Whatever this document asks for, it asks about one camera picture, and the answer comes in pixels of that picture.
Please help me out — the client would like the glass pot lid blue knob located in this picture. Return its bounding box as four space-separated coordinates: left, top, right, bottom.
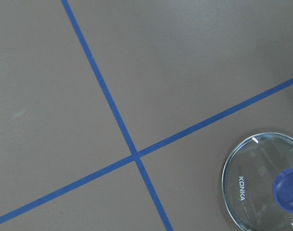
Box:
221 132 293 231

